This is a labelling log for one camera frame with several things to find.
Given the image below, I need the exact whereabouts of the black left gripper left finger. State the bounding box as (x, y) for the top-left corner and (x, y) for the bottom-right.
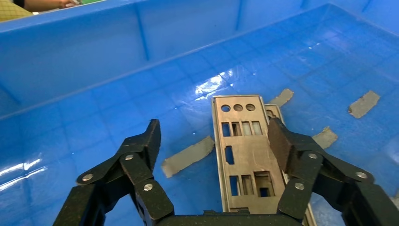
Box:
(52, 119), (175, 226)

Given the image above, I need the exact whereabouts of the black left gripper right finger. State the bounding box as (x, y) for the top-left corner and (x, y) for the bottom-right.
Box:
(267, 118), (399, 226)

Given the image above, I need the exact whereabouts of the metal port shield plate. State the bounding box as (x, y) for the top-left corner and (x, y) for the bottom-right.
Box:
(264, 104), (317, 226)
(211, 95), (292, 214)

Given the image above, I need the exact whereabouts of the bare forearm of smock person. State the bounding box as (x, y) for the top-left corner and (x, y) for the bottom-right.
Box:
(22, 0), (63, 12)

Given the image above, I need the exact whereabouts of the blue plastic tray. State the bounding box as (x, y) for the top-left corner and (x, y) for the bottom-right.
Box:
(0, 0), (399, 226)

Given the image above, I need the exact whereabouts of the hand of smock person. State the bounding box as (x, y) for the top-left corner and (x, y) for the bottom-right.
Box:
(59, 0), (81, 9)

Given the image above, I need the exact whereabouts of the grey tape piece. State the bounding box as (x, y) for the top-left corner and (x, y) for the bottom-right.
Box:
(347, 90), (382, 119)
(311, 126), (339, 150)
(160, 136), (215, 179)
(268, 88), (295, 108)

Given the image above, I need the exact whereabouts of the person in yellow smock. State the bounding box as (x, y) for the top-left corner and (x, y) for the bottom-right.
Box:
(0, 0), (34, 23)

